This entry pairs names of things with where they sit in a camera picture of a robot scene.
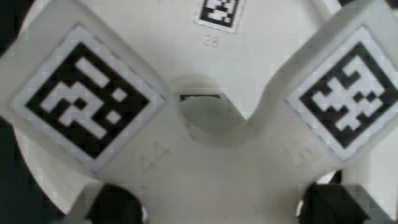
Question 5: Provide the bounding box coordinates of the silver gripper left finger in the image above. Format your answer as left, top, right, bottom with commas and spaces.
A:
58, 182, 143, 224

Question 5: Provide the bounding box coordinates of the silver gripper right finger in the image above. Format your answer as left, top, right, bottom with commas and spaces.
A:
296, 171, 388, 224

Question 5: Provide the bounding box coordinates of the white cross-shaped table base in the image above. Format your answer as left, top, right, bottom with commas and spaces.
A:
0, 0, 398, 224

